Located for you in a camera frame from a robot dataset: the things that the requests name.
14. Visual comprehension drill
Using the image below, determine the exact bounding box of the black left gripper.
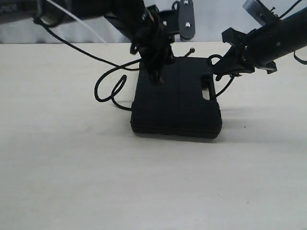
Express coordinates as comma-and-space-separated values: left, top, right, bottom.
130, 9, 172, 85

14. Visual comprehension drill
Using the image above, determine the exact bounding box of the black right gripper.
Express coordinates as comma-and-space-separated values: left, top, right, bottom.
211, 27, 277, 81

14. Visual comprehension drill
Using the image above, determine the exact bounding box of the black plastic carry case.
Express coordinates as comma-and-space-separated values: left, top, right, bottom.
130, 57, 222, 139

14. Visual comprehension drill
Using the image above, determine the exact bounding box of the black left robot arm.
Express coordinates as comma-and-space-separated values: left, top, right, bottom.
0, 0, 173, 84

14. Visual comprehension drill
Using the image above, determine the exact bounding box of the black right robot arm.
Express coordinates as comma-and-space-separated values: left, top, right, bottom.
212, 8, 307, 81

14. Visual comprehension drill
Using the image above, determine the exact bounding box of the white backdrop curtain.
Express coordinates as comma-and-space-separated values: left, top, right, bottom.
0, 0, 307, 45

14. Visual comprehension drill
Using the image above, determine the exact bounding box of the white zip tie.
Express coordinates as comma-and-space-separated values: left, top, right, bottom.
47, 0, 106, 44

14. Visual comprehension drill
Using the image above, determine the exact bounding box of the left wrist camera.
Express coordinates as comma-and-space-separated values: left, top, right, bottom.
158, 0, 196, 42

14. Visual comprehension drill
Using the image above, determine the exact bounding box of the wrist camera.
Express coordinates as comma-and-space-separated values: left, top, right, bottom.
243, 0, 279, 26
158, 0, 196, 42

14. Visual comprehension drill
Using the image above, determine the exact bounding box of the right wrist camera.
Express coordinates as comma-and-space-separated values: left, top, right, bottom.
243, 0, 279, 26

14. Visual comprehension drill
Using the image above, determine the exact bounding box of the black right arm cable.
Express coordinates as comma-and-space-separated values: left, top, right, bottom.
275, 0, 307, 65

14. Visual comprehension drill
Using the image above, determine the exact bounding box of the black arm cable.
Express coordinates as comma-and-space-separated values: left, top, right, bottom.
33, 16, 142, 71
275, 0, 307, 65

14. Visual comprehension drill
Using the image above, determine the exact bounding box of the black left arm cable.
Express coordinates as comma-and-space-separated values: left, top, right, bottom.
33, 16, 142, 71

